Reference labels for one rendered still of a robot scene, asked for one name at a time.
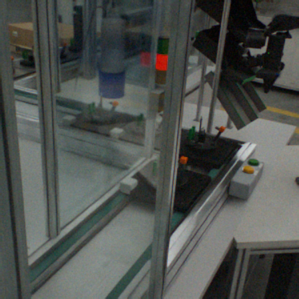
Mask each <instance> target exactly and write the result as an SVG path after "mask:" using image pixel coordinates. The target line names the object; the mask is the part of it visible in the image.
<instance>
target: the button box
mask: <svg viewBox="0 0 299 299"><path fill-rule="evenodd" d="M248 160H249V158H246V160H245V161H244V163H243V164H242V165H241V167H240V168H239V170H238V171H237V172H236V174H235V175H234V177H233V178H232V179H231V181H230V189H229V194H230V195H233V196H237V197H239V198H244V199H246V200H247V199H248V197H249V195H250V194H251V192H252V190H253V189H254V187H255V185H256V184H257V182H258V180H259V179H260V177H261V175H262V170H263V169H264V162H259V163H258V165H256V166H253V165H250V164H249V163H248ZM244 166H252V167H253V168H254V172H252V173H248V172H245V171H244V170H243V167H244Z"/></svg>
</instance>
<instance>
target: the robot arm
mask: <svg viewBox="0 0 299 299"><path fill-rule="evenodd" d="M298 28H299V15H296V14H293V13H288V12H284V11H279V12H276V13H275V14H274V15H273V17H272V21H271V22H270V23H269V24H268V25H267V26H266V27H265V28H264V29H256V28H253V27H249V28H248V36H247V37H246V43H245V44H246V45H245V47H246V48H252V49H261V48H262V47H264V46H265V43H266V39H267V37H269V38H268V45H267V46H266V52H264V53H263V54H261V56H259V57H254V56H253V57H249V58H248V60H247V63H246V65H248V68H249V69H250V68H253V67H257V66H260V67H262V68H265V69H259V70H258V71H257V72H256V77H257V78H261V79H263V80H264V93H266V94H267V93H268V92H269V90H270V88H271V87H272V85H273V84H274V82H275V81H276V79H277V78H278V76H280V74H279V73H276V70H279V69H281V71H282V70H283V69H284V66H285V65H284V63H283V62H281V60H282V57H283V55H284V54H283V49H284V43H285V39H292V35H291V34H290V32H289V31H291V30H294V29H298ZM277 31H286V32H284V33H283V32H277ZM275 32H276V34H273V33H275Z"/></svg>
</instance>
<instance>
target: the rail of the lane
mask: <svg viewBox="0 0 299 299"><path fill-rule="evenodd" d="M255 149H256V144H254V143H249V142H245V144H244V145H243V146H242V147H241V148H240V150H239V151H238V153H236V152H234V153H233V154H232V155H231V156H230V163H229V164H228V165H227V166H226V168H225V169H224V170H223V172H222V173H221V174H220V175H219V176H218V178H217V179H216V180H215V182H214V183H213V184H212V185H211V186H210V188H209V189H208V191H207V192H206V193H205V194H204V195H203V197H202V198H201V200H200V201H199V202H198V203H197V204H196V206H195V207H194V208H193V210H192V211H191V212H190V213H189V214H188V215H187V216H186V217H185V219H184V220H183V222H182V223H181V224H180V225H179V226H178V228H177V229H176V230H175V232H174V233H173V234H172V235H171V236H170V242H169V246H170V248H169V256H168V269H167V276H166V288H165V295H164V297H165V296H166V294H167V293H168V291H169V289H170V288H171V287H172V285H173V284H174V282H175V281H176V279H177V278H178V276H179V275H180V273H181V272H182V270H183V269H184V267H185V266H186V264H187V263H188V261H189V260H190V258H191V257H192V255H193V254H194V252H195V251H196V249H197V248H198V246H199V245H200V243H201V242H202V240H203V239H204V237H205V236H206V234H207V232H208V230H209V229H210V228H211V226H212V224H213V223H214V222H215V220H216V218H217V217H218V216H219V214H220V212H221V211H222V210H223V208H224V206H225V205H226V204H227V202H228V200H229V199H230V198H231V196H232V195H230V194H229V189H230V181H231V179H232V178H233V177H234V175H235V174H236V172H237V171H238V170H239V168H240V167H241V165H242V164H243V163H244V161H245V160H246V158H249V159H251V158H253V159H254V153H255Z"/></svg>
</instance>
